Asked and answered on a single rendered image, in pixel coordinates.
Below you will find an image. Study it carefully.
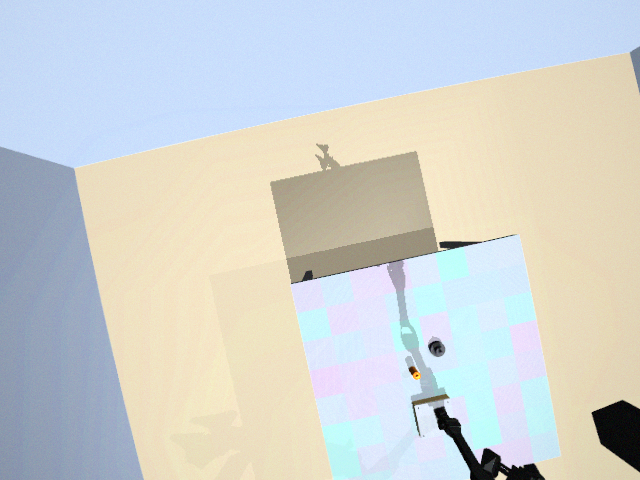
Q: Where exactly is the orange knob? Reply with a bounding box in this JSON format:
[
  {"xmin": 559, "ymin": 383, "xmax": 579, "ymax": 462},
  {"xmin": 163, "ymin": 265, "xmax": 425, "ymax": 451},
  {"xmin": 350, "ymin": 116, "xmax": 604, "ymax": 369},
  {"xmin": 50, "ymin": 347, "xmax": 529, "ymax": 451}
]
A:
[{"xmin": 409, "ymin": 366, "xmax": 421, "ymax": 380}]

